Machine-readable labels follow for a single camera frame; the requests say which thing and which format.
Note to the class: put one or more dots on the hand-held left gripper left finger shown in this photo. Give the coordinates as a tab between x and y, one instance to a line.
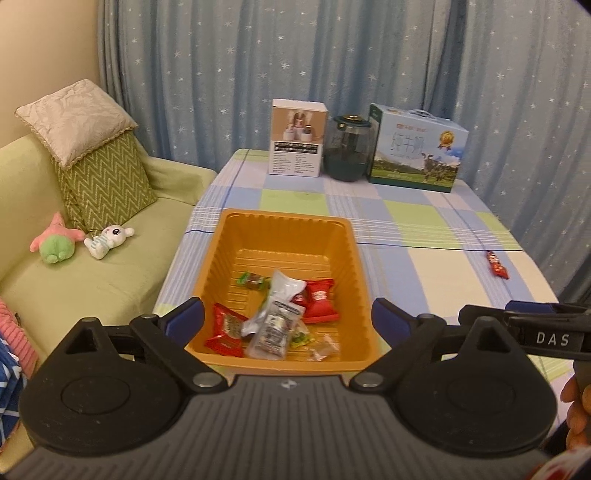
184	319

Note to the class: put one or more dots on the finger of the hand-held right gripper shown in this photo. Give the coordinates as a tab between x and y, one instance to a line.
531	308

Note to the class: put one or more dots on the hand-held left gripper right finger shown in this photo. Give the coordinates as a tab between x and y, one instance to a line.
390	319

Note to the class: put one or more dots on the long red snack bar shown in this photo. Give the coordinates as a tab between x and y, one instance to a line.
496	264

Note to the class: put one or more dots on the red square snack packet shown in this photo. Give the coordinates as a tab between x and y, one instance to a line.
322	300

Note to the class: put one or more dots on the clear silver snack packet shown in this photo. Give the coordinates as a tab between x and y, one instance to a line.
274	330

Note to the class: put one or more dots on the small green candy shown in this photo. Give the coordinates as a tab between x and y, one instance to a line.
301	339

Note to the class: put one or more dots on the white snack packet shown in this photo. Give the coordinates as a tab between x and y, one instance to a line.
284	284

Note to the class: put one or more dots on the orange plastic tray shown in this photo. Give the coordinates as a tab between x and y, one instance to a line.
281	230

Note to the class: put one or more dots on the person's right hand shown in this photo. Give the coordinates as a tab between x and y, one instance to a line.
579	415

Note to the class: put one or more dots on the red patterned snack packet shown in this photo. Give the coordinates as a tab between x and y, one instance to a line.
225	330

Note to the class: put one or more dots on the clear wrapped candy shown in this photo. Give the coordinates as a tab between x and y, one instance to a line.
324	350

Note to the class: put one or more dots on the green brown wrapped candy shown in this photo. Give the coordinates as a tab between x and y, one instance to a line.
251	280

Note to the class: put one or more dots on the light green sofa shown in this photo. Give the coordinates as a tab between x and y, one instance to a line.
101	286

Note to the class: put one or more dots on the small red candy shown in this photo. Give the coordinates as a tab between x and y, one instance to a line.
298	298

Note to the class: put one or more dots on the checked tablecloth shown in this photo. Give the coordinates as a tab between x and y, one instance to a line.
415	221

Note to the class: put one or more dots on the white rabbit plush toy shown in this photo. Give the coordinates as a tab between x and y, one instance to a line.
111	236

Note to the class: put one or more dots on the pink star plush toy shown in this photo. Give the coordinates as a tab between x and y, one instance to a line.
55	242

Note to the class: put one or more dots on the green zigzag cushion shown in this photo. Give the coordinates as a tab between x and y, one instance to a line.
106	184

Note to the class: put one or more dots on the pink cloth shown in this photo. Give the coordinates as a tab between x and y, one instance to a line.
14	327

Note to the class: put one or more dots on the dark glass jar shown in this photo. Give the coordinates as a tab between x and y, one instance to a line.
347	152

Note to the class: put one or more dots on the blue striped cloth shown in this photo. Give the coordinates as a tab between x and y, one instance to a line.
9	392

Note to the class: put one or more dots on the white product box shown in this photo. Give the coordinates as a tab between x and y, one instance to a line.
295	138

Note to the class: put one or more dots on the beige cushion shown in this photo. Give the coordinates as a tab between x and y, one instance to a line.
74	120

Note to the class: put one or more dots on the blue starred curtain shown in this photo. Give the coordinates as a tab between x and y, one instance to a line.
231	60

